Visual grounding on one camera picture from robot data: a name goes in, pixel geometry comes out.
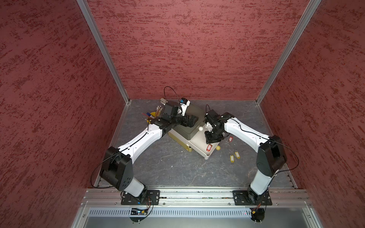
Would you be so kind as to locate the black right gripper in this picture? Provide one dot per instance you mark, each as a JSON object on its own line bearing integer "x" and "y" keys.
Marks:
{"x": 210, "y": 139}

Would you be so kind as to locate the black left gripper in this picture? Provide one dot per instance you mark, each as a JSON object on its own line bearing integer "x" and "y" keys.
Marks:
{"x": 191, "y": 123}

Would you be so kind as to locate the olive top drawer white knob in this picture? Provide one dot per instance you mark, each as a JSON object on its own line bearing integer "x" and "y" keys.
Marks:
{"x": 191, "y": 132}

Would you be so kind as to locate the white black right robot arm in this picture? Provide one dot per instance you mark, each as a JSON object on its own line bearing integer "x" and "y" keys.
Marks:
{"x": 270, "y": 151}

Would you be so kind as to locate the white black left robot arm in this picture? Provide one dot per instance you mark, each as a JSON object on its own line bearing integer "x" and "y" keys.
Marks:
{"x": 117, "y": 165}

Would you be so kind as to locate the beige eraser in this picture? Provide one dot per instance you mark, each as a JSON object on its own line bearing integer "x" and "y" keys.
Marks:
{"x": 163, "y": 101}

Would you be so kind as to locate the yellow pencil cup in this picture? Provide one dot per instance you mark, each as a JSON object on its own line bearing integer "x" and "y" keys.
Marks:
{"x": 151, "y": 116}

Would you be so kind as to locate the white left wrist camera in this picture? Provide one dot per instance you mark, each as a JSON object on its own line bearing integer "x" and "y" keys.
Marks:
{"x": 184, "y": 103}

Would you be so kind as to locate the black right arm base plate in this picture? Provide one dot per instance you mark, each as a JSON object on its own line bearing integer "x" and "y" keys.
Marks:
{"x": 250, "y": 198}

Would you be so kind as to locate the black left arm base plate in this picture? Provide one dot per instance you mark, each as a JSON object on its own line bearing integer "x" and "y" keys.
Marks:
{"x": 147, "y": 198}

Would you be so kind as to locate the aluminium front rail frame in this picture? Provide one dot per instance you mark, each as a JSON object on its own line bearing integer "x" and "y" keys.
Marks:
{"x": 206, "y": 202}

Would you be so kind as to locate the left aluminium corner post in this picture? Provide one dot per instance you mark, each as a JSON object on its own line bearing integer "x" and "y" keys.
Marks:
{"x": 86, "y": 11}

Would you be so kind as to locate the aluminium corner post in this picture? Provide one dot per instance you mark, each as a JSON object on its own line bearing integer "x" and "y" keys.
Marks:
{"x": 86, "y": 11}
{"x": 294, "y": 38}

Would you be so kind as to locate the right aluminium corner post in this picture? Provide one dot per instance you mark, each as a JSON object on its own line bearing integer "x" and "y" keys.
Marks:
{"x": 294, "y": 38}

